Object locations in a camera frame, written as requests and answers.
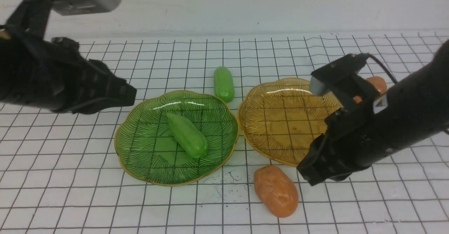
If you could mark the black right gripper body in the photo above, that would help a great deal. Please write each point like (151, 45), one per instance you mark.
(349, 145)

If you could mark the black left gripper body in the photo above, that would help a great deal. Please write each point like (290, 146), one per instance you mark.
(80, 85)

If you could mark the orange potato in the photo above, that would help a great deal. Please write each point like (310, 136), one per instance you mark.
(377, 83)
(276, 190)

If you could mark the green cucumber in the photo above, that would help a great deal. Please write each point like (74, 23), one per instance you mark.
(188, 136)
(224, 84)

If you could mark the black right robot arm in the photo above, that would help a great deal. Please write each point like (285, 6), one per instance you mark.
(414, 108)

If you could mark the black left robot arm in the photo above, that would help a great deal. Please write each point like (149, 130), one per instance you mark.
(22, 71)

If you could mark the amber glass plate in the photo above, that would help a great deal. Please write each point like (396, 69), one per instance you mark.
(280, 119)

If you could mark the green glass plate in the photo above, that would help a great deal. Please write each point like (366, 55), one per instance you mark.
(147, 150)

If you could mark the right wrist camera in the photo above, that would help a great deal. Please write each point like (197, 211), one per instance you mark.
(340, 77)

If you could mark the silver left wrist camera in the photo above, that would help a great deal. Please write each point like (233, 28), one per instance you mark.
(84, 7)

